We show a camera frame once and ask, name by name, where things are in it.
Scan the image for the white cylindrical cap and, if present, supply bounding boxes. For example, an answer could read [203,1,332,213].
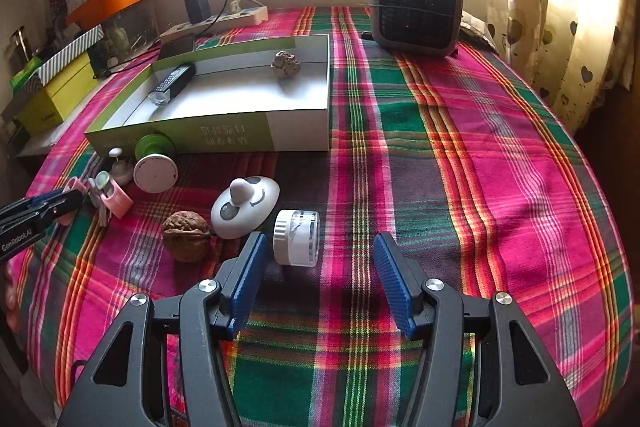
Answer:
[272,209,321,267]

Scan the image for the striped box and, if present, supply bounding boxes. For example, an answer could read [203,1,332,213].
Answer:
[25,27,106,95]

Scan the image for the green and white spool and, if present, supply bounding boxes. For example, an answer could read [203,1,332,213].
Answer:
[132,133,179,194]

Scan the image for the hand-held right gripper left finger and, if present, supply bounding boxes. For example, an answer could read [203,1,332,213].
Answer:
[57,231,268,427]

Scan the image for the brown massager with white ball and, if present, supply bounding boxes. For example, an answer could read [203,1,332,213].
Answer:
[109,148,135,185]

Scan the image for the small green box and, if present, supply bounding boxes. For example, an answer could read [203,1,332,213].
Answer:
[12,59,43,88]

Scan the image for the black smartphone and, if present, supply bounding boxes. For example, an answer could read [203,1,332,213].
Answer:
[158,36,196,60]

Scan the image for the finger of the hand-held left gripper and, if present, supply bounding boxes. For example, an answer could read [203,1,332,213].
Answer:
[25,205,81,230]
[0,188,83,219]

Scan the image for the grey space heater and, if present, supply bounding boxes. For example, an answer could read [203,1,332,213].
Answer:
[369,0,465,58]

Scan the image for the green and white cardboard box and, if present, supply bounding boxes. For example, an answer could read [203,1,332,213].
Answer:
[84,34,332,155]

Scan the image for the plaid blanket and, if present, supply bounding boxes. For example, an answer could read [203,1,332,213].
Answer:
[0,5,636,427]

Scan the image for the heart print curtain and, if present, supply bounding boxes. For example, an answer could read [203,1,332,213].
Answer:
[482,0,636,132]

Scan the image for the white oval massager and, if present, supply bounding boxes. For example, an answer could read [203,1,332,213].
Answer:
[210,176,281,239]

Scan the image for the yellow box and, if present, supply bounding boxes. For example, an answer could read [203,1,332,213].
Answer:
[17,54,98,135]

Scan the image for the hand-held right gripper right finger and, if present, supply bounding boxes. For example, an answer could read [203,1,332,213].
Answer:
[372,232,583,427]

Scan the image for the smooth brown walnut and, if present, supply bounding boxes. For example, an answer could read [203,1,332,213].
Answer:
[162,213,211,263]

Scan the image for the white power strip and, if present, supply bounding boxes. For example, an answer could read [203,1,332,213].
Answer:
[160,5,269,42]

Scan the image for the black and silver bike light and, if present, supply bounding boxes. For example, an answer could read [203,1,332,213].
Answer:
[148,63,196,106]

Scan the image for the rough grey walnut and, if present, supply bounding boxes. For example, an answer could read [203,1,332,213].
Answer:
[270,50,302,80]

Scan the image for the black charger adapter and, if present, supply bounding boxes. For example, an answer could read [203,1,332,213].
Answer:
[185,0,211,25]

